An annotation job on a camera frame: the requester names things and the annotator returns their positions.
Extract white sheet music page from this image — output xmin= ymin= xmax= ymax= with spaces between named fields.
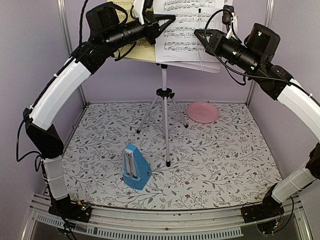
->
xmin=153 ymin=0 xmax=225 ymax=63

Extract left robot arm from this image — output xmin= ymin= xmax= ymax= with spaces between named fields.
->
xmin=20 ymin=1 xmax=176 ymax=217

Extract blue metronome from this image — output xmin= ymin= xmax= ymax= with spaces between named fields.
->
xmin=123 ymin=144 xmax=152 ymax=191

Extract front aluminium rail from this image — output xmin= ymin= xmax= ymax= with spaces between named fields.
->
xmin=22 ymin=194 xmax=313 ymax=240

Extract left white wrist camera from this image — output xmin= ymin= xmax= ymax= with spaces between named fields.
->
xmin=130 ymin=0 xmax=153 ymax=25

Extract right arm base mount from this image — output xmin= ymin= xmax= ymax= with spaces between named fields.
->
xmin=240 ymin=185 xmax=285 ymax=223

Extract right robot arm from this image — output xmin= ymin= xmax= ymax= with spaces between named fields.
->
xmin=194 ymin=23 xmax=320 ymax=218

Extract floral table mat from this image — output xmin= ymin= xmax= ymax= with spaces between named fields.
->
xmin=62 ymin=103 xmax=282 ymax=210

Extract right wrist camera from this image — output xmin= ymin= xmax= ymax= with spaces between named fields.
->
xmin=222 ymin=5 xmax=239 ymax=40

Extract pink plate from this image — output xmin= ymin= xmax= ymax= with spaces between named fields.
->
xmin=186 ymin=102 xmax=220 ymax=124

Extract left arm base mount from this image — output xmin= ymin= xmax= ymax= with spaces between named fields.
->
xmin=48 ymin=196 xmax=92 ymax=223

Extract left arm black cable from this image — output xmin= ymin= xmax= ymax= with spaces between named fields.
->
xmin=77 ymin=0 xmax=90 ymax=48

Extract yellow sheet music page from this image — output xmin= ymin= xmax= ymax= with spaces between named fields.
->
xmin=107 ymin=0 xmax=156 ymax=63

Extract lilac music stand with tripod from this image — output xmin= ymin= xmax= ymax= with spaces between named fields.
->
xmin=136 ymin=61 xmax=214 ymax=167

